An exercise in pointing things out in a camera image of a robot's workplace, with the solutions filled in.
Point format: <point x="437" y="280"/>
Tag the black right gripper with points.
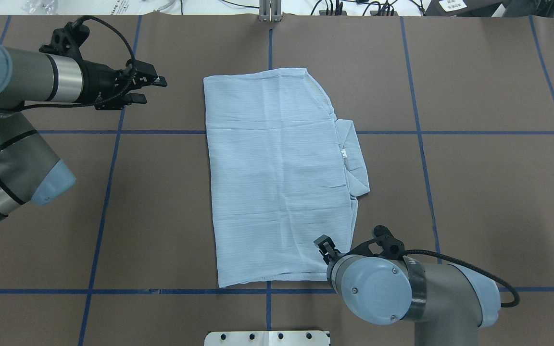
<point x="325" y="248"/>

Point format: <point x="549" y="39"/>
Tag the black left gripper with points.
<point x="98" y="82"/>

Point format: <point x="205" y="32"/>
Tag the light blue button shirt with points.
<point x="285" y="169"/>

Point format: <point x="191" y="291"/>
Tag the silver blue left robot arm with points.
<point x="55" y="76"/>

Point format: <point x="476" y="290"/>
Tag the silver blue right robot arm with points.
<point x="447" y="299"/>

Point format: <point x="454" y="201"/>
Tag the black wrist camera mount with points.
<point x="392" y="248"/>

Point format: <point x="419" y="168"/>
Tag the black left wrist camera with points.
<point x="66" y="41"/>

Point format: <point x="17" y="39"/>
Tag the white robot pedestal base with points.
<point x="269" y="338"/>

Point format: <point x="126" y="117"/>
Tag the aluminium frame post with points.
<point x="270" y="11"/>

